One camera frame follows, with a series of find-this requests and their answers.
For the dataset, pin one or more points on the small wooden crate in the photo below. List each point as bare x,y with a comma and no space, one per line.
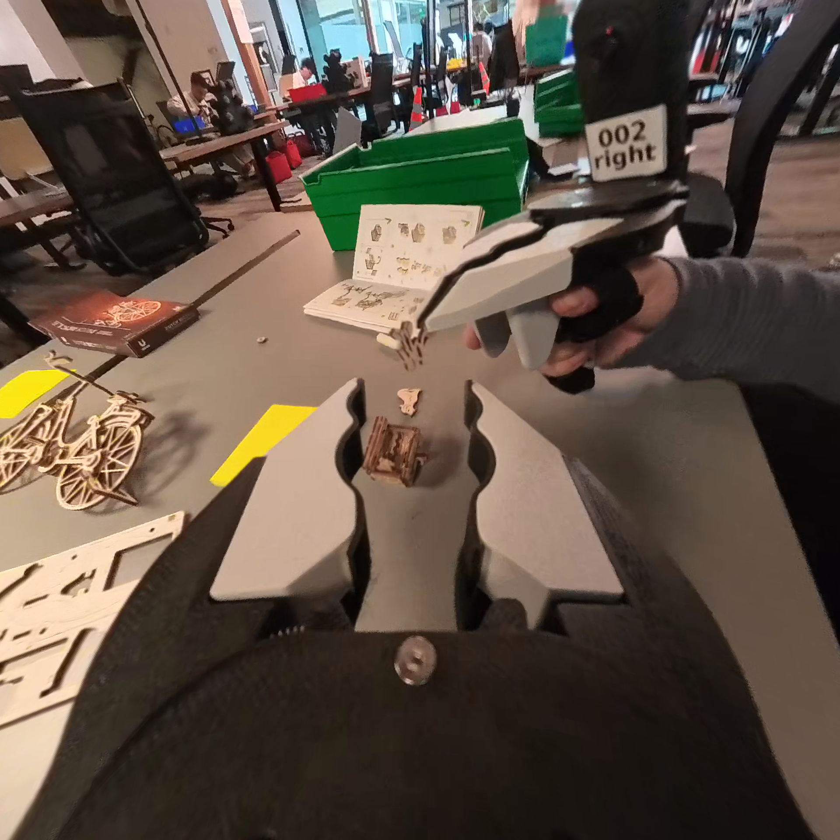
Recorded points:
394,453

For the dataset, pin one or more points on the orange traffic cone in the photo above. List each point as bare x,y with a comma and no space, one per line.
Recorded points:
417,111
484,79

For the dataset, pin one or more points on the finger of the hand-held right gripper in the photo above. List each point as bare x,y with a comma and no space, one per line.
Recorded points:
499,239
512,282

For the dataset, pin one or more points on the black mesh office chair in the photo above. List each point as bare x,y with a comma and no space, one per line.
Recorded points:
111,170

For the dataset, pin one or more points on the small wooden figure piece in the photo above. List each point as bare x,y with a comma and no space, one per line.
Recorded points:
408,400

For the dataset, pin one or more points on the wooden bicycle model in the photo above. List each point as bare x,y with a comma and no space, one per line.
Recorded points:
98,453

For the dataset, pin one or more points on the yellow sticky note pad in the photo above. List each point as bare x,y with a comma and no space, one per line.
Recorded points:
262,439

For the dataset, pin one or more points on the wooden cut-out sheet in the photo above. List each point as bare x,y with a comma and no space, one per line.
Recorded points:
39,590

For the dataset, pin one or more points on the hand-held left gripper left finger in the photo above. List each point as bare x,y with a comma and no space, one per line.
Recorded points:
289,525

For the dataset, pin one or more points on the person's right forearm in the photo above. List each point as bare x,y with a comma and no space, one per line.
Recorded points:
754,321

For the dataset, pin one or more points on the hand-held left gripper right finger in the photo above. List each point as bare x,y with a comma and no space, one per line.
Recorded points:
544,525

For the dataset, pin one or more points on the brown wooden desk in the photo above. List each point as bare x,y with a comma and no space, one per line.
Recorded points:
223,141

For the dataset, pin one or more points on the green plastic bin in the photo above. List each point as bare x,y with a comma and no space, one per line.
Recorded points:
420,177
558,105

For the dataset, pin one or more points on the red plastic bin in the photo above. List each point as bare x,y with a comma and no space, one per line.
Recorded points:
307,93

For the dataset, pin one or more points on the red bag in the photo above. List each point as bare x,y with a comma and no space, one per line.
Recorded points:
293,154
279,167

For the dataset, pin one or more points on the instruction booklet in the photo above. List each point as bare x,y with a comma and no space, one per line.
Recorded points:
407,243

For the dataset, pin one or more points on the pale wax stick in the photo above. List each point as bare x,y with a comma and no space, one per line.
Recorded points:
387,341

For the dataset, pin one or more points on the model kit box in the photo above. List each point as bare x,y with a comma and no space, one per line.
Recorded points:
118,321

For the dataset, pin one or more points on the person's right hand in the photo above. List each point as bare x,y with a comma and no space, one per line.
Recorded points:
656,302

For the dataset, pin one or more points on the yellow paper sheet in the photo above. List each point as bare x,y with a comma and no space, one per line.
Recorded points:
29,390

